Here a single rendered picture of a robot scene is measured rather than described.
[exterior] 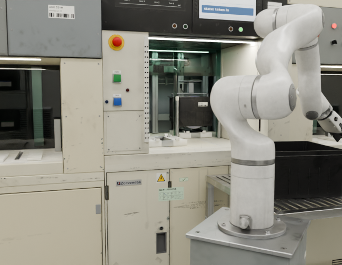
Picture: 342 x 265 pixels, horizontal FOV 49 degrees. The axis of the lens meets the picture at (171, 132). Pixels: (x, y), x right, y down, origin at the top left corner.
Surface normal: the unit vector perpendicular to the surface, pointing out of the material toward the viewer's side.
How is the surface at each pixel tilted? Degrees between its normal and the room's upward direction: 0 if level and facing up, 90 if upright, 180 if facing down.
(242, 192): 90
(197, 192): 90
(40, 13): 90
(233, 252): 90
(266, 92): 77
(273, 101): 98
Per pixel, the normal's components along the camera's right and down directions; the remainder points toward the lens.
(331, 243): 0.29, 0.10
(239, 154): -0.73, 0.06
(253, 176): -0.16, 0.10
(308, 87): -0.45, -0.02
